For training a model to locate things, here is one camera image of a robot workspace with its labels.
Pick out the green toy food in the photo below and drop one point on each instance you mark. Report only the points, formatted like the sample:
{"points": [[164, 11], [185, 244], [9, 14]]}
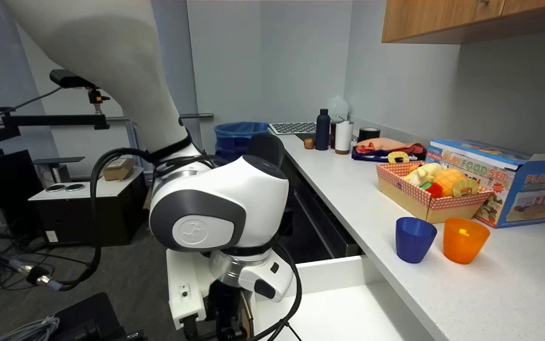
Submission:
{"points": [[465, 187]]}

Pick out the red toy food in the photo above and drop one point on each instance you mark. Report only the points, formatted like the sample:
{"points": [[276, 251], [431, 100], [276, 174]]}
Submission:
{"points": [[433, 191]]}

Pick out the blue toy packaging box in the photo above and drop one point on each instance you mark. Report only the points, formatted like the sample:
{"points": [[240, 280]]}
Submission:
{"points": [[529, 191]]}

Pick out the white and yellow toy food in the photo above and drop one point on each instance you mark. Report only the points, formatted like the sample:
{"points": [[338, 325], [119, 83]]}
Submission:
{"points": [[422, 174]]}

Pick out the black box with white top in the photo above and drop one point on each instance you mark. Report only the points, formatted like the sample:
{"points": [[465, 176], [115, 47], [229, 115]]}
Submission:
{"points": [[83, 212]]}

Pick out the small brown jar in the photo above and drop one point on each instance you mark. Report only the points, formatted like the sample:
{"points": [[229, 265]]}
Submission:
{"points": [[308, 143]]}

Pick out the dark blue bottle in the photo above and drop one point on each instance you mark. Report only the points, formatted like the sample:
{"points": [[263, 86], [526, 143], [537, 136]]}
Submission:
{"points": [[321, 130]]}

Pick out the orange plastic cup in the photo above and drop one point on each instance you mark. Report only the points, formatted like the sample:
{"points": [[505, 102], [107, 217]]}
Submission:
{"points": [[463, 244]]}

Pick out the blue plastic cup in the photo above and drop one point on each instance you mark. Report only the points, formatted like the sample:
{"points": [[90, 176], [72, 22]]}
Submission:
{"points": [[414, 240]]}

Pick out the white drawer with wooden front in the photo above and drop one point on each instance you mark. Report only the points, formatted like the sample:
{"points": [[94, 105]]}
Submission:
{"points": [[340, 310]]}

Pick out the blue trash bin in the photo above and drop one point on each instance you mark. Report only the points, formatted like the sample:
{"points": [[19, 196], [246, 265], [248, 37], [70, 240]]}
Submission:
{"points": [[236, 140]]}

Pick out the wooden wall cabinet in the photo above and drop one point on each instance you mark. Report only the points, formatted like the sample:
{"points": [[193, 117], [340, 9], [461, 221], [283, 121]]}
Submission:
{"points": [[461, 20]]}

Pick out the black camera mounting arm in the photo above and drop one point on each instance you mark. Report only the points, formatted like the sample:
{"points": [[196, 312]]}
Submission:
{"points": [[45, 121]]}

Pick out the black stereo camera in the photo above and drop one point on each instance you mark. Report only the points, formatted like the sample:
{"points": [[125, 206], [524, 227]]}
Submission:
{"points": [[70, 79]]}

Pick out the small cardboard box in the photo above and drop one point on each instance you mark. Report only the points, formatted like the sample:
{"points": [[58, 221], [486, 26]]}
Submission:
{"points": [[117, 172]]}

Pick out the orange cloth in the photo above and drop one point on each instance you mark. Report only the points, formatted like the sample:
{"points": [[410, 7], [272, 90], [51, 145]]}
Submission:
{"points": [[382, 145]]}

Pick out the white mug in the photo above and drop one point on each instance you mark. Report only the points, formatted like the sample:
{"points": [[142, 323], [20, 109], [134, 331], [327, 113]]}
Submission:
{"points": [[342, 138]]}

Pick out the large orange toy food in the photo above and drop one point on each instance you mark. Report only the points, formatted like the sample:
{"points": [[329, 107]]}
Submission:
{"points": [[448, 181]]}

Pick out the checkered cardboard basket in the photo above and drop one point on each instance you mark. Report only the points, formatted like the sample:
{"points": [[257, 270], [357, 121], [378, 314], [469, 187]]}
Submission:
{"points": [[410, 200]]}

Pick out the black computer case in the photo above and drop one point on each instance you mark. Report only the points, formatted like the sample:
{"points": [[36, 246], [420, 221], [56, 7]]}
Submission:
{"points": [[0, 191]]}

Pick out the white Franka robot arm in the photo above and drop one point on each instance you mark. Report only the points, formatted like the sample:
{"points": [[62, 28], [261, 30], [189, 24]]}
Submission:
{"points": [[113, 64]]}

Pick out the small yellow object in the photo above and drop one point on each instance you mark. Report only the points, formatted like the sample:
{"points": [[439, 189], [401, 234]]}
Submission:
{"points": [[397, 157]]}

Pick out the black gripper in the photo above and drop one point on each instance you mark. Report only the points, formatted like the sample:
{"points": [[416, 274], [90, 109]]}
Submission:
{"points": [[225, 316]]}

